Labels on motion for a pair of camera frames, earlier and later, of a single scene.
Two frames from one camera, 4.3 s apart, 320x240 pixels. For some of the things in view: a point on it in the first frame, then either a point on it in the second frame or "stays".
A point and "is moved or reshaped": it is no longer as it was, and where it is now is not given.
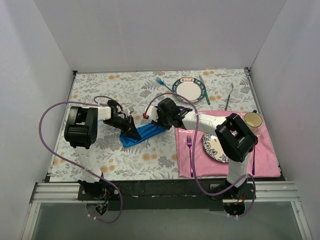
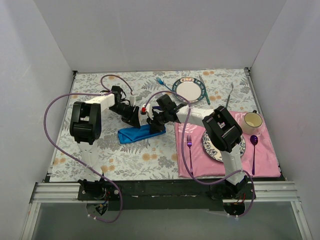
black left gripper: x=129 y=125 -> x=135 y=116
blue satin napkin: x=145 y=132 is moved or reshaped
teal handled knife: x=207 y=96 stays
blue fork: x=161 y=82 stays
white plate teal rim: x=192 y=88 stays
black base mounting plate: x=162 y=194 stays
